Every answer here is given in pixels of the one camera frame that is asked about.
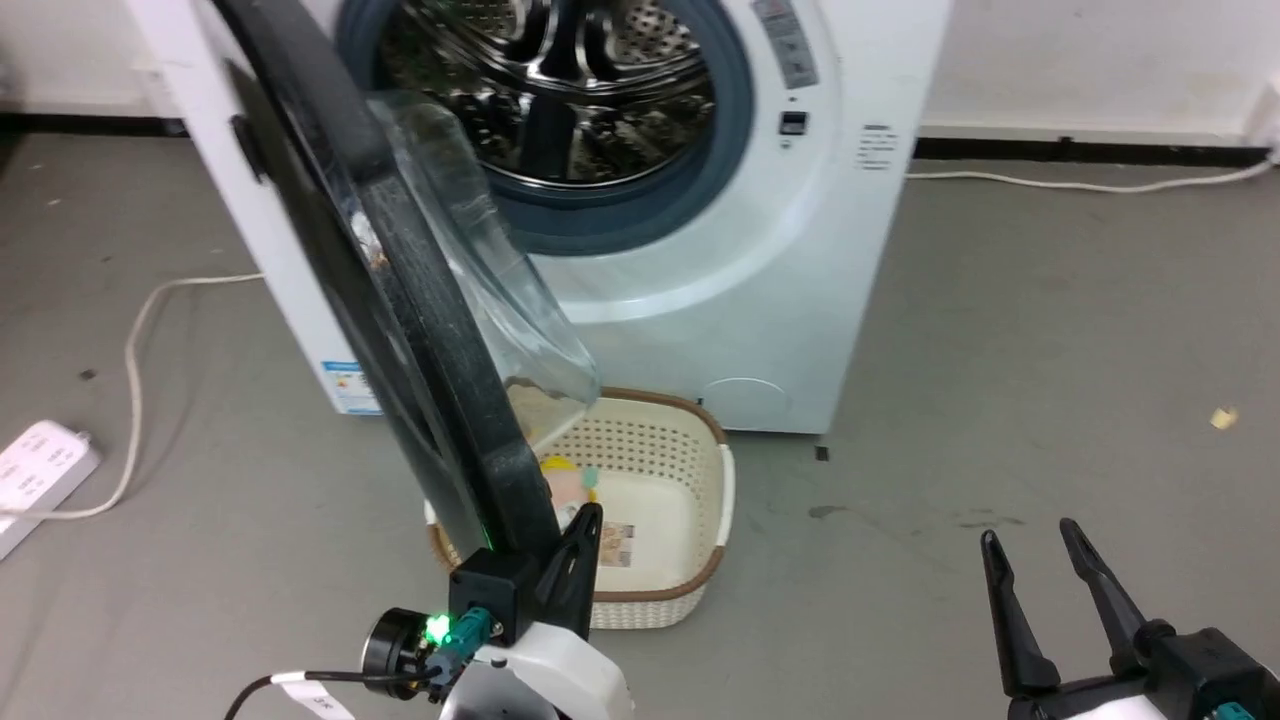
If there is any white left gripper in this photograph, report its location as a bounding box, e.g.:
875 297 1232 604
440 502 637 720

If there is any white power strip cable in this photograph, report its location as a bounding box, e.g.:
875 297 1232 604
0 272 267 522

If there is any thin white floor cable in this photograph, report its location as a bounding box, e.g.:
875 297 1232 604
905 150 1280 195

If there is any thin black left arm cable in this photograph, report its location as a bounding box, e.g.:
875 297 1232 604
222 668 443 720

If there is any white cable tag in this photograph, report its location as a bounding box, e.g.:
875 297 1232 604
271 671 357 720

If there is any black round glass washer door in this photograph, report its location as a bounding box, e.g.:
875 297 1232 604
210 0 603 563

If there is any small doll with yellow hair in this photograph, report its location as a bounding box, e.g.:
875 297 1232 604
538 456 602 533

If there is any white power strip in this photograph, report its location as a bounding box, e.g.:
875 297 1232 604
0 419 103 561

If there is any black round cylinder with LED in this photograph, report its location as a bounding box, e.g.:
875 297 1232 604
361 607 434 674

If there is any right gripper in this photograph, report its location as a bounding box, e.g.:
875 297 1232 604
979 517 1177 720

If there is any printed paper label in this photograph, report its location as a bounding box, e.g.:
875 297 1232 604
597 521 637 569

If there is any cream perforated laundry basket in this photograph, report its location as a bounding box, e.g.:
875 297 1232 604
425 387 737 631

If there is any white front-load washing machine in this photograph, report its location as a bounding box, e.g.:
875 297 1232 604
125 0 953 437

